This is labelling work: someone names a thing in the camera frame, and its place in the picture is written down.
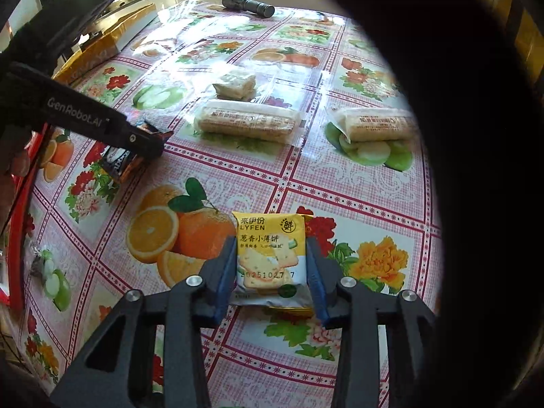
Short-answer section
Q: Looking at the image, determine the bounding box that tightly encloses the black flashlight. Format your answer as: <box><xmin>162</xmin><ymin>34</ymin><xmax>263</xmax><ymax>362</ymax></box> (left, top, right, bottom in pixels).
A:
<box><xmin>222</xmin><ymin>0</ymin><xmax>276</xmax><ymax>19</ymax></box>

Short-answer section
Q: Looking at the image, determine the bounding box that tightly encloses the floral tablecloth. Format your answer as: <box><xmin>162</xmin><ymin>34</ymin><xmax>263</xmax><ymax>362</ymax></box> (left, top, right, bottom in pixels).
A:
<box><xmin>17</xmin><ymin>0</ymin><xmax>431</xmax><ymax>408</ymax></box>

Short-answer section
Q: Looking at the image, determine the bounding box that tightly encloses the black snack packet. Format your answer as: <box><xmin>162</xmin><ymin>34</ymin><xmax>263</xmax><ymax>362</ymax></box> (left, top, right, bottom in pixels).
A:
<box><xmin>101</xmin><ymin>120</ymin><xmax>174</xmax><ymax>184</ymax></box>

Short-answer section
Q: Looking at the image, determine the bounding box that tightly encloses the yellow cardboard box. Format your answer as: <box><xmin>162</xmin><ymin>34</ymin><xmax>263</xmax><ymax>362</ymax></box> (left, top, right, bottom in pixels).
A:
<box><xmin>53</xmin><ymin>3</ymin><xmax>159</xmax><ymax>88</ymax></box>

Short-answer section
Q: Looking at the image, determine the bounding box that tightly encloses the yellow cracker packet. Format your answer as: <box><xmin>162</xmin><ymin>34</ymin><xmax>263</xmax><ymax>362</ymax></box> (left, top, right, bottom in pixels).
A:
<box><xmin>232</xmin><ymin>210</ymin><xmax>316</xmax><ymax>318</ymax></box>

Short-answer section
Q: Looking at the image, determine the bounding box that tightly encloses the red plastic tray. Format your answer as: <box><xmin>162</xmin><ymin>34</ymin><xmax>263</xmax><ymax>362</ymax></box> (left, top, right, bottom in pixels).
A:
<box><xmin>0</xmin><ymin>129</ymin><xmax>49</xmax><ymax>312</ymax></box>

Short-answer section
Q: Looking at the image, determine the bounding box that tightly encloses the right clear-wrapped biscuit pack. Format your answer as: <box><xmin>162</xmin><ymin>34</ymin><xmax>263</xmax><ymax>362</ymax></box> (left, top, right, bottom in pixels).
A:
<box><xmin>325</xmin><ymin>107</ymin><xmax>420</xmax><ymax>143</ymax></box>

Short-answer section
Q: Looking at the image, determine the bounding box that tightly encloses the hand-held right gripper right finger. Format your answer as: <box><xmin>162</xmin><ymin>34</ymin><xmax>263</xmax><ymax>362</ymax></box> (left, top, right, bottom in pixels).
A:
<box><xmin>306</xmin><ymin>237</ymin><xmax>438</xmax><ymax>408</ymax></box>

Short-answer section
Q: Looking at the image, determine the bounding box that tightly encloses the person's left hand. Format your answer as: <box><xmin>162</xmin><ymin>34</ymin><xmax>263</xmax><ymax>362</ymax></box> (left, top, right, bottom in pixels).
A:
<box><xmin>0</xmin><ymin>126</ymin><xmax>32</xmax><ymax>222</ymax></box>

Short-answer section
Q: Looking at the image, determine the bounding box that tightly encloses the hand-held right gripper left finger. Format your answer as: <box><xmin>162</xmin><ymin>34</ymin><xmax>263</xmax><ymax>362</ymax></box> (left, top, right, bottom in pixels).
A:
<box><xmin>50</xmin><ymin>236</ymin><xmax>239</xmax><ymax>408</ymax></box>

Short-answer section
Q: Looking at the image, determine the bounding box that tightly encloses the long clear-wrapped biscuit pack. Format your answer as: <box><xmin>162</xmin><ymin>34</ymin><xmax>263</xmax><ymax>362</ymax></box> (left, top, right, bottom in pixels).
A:
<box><xmin>194</xmin><ymin>99</ymin><xmax>303</xmax><ymax>145</ymax></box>

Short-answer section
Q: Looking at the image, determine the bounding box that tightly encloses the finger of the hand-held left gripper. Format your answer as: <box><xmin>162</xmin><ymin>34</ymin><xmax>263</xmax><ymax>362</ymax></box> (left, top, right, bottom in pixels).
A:
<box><xmin>106</xmin><ymin>115</ymin><xmax>166</xmax><ymax>159</ymax></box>

